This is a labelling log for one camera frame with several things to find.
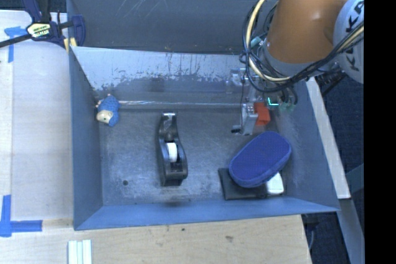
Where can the black square pad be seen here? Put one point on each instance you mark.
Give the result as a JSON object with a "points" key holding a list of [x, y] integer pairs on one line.
{"points": [[230, 187]]}

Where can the black hand plane tool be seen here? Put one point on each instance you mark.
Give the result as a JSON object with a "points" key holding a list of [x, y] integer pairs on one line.
{"points": [[171, 160]]}

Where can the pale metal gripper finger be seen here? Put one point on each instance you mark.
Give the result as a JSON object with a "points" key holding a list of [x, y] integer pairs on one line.
{"points": [[249, 119], [236, 80]]}

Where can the black cylinder on white bracket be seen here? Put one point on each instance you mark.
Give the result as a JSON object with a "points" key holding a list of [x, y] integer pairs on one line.
{"points": [[330, 82]]}

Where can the blue toy doll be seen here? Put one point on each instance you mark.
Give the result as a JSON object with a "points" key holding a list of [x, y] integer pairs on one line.
{"points": [[109, 109]]}

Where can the white small block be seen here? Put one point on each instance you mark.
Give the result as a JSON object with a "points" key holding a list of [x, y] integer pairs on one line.
{"points": [[275, 185]]}

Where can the pale wood board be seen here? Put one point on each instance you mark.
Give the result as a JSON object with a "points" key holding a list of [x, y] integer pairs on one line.
{"points": [[40, 120]]}

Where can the grey metal bin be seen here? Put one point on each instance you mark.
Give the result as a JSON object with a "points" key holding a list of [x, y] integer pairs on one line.
{"points": [[130, 145]]}

